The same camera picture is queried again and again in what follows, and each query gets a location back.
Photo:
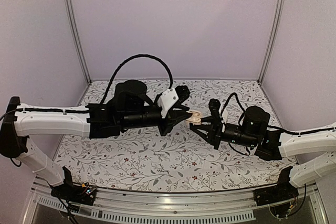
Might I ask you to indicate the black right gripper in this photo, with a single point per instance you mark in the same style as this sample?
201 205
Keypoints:
214 131

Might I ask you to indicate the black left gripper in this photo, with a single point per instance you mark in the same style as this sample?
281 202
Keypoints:
171 120

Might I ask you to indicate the cream earbud charging case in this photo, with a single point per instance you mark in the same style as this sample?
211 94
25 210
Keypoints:
195 119

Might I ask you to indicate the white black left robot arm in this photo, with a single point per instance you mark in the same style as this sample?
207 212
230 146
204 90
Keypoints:
130 108

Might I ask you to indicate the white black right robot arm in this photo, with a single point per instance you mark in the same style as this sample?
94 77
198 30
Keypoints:
272 143

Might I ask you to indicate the floral patterned table mat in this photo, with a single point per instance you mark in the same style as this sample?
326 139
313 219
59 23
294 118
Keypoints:
141 159

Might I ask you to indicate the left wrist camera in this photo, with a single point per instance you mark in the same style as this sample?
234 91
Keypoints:
173 98

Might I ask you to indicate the front aluminium rail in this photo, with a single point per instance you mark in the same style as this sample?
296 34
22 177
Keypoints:
126 206

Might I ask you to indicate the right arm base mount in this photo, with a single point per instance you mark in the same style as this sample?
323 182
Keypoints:
281 199

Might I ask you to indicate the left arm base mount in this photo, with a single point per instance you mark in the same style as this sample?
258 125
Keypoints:
83 194

